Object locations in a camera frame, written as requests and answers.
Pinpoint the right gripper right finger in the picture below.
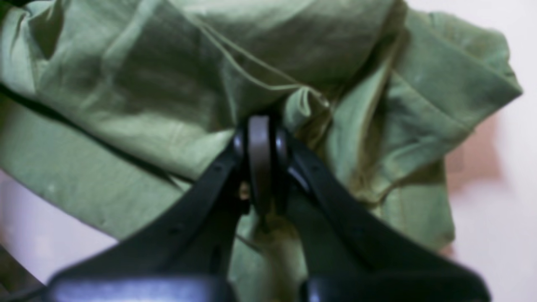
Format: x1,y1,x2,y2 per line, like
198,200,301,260
273,124,491,302

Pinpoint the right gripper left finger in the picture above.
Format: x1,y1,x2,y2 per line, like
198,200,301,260
46,115,271,302

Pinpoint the green t-shirt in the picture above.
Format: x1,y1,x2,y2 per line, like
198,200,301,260
1,0,522,302

